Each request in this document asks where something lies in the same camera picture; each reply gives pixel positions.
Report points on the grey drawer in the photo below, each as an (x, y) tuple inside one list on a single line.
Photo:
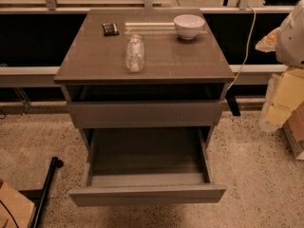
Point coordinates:
[(139, 114), (147, 166)]

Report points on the grey top drawer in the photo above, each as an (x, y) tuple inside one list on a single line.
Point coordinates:
[(139, 114)]

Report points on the brown cardboard box right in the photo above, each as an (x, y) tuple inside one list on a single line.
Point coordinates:
[(284, 108)]

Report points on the tan robot gripper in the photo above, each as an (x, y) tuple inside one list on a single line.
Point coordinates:
[(292, 43)]

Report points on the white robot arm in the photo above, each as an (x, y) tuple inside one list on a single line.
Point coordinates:
[(287, 41)]

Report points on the brown cardboard box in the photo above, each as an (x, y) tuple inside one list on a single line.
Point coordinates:
[(15, 209), (284, 108)]

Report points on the small black snack pack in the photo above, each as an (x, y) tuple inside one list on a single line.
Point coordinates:
[(110, 29)]

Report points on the brown cardboard box left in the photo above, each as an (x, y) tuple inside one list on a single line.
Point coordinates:
[(15, 209)]

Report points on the black metal stand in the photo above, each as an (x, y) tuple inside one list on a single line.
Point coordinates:
[(40, 196)]

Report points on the white ceramic bowl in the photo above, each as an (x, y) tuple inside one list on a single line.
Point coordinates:
[(188, 26)]

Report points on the clear plastic water bottle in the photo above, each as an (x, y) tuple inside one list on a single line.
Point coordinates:
[(134, 56)]

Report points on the grey drawer cabinet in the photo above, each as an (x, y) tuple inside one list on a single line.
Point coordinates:
[(175, 70)]

